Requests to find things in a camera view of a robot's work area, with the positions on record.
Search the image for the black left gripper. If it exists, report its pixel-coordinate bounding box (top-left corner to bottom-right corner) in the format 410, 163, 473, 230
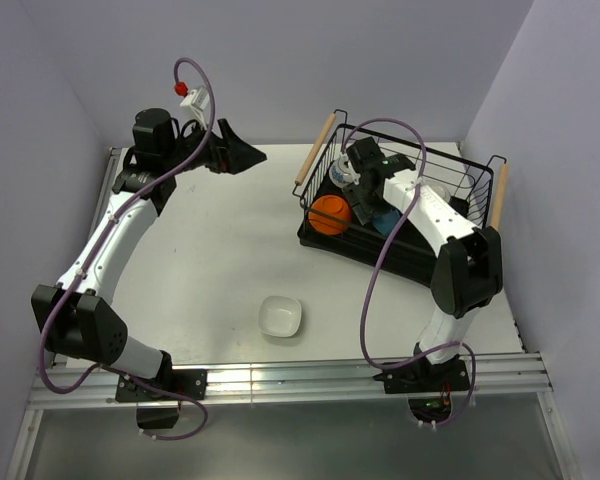
163, 119, 266, 175

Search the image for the blue ceramic bowl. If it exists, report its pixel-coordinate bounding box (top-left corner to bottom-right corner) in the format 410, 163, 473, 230
372, 208, 401, 237

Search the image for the orange bowl white inside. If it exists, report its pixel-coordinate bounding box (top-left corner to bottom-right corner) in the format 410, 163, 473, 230
308, 194, 353, 236

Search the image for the pale green ceramic bowl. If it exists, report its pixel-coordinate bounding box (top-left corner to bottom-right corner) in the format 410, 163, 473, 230
430, 184, 452, 203

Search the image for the white square bowl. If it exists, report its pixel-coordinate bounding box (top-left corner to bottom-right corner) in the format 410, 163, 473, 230
257, 295, 302, 338

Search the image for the blue white patterned bowl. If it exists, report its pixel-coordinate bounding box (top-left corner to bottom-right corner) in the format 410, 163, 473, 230
329, 161, 350, 189

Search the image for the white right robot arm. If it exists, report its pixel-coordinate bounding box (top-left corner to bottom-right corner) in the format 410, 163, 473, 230
346, 137, 503, 390

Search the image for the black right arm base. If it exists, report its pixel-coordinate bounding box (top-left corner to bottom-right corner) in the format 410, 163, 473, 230
373, 356, 471, 394

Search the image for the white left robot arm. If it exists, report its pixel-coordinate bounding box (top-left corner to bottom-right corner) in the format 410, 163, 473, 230
31, 108, 267, 399

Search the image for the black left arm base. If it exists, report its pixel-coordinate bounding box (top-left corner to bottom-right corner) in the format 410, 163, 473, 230
114, 369, 209, 441

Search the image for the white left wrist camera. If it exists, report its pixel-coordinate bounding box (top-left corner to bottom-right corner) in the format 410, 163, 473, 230
174, 81, 210, 129

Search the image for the left wooden rack handle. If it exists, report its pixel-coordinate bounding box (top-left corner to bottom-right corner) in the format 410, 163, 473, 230
294, 111, 336, 186

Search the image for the wooden rack handle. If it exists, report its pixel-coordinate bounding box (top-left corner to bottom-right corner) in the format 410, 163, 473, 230
294, 111, 336, 186
490, 163, 509, 230

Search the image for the black wire dish rack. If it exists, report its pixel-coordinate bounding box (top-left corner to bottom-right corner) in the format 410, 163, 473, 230
293, 109, 507, 286

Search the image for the right wooden rack handle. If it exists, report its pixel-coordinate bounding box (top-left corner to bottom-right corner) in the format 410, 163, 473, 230
490, 163, 509, 230

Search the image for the aluminium table edge rail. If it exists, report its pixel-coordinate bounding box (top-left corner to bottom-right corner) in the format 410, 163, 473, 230
26, 353, 553, 410

